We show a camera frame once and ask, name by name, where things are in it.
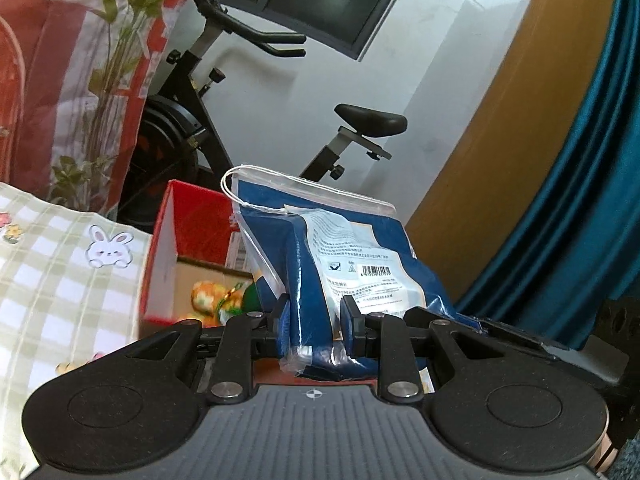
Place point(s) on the red strawberry cardboard box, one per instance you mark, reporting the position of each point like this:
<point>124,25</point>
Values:
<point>195,239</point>

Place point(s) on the person left hand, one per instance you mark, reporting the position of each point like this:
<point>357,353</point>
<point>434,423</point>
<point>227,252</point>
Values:
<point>606,454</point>

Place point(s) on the pink printed backdrop cloth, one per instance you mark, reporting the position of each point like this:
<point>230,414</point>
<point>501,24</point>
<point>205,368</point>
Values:
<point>74,79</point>

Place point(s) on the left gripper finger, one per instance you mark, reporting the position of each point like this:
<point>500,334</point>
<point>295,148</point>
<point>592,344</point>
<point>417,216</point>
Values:
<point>353,327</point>
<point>279,326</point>

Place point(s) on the blue packaged bag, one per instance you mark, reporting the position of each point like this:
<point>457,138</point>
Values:
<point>318,244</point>

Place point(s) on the wooden door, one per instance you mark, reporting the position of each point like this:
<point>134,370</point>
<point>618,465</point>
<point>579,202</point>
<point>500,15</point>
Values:
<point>507,150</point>

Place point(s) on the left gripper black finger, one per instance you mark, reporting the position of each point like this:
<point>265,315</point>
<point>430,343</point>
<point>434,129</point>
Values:
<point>597,362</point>

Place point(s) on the blue curtain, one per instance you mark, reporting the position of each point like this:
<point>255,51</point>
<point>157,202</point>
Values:
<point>577,244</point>

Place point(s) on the green checked tablecloth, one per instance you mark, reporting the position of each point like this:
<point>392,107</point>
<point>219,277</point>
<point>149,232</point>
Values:
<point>70,285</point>

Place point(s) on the orange floral cloth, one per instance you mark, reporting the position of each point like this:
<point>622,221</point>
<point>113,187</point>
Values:
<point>213,304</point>

